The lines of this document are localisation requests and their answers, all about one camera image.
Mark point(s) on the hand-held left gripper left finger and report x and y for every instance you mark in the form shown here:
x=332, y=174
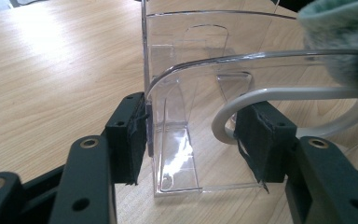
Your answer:
x=127, y=133

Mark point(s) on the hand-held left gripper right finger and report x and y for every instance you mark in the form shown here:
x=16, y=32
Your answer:
x=267, y=140

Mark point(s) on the clear plastic organizer box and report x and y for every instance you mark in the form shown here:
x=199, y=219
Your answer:
x=192, y=93

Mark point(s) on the light blue cloth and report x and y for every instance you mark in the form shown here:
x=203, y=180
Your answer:
x=338, y=31

